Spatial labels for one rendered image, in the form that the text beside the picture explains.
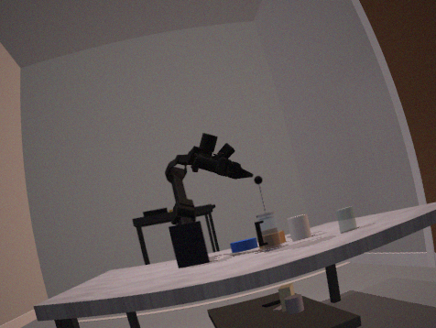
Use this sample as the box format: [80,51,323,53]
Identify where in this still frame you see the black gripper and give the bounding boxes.
[207,156,254,179]

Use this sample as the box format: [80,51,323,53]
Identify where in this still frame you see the orange rectangular block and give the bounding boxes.
[259,231,287,249]

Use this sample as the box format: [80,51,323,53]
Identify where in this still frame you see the blue cylinder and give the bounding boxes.
[230,238,258,253]

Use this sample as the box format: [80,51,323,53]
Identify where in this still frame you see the glass french press with black knob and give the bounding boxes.
[255,176,284,252]

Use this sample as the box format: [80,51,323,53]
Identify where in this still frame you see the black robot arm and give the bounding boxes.
[165,133,235,225]

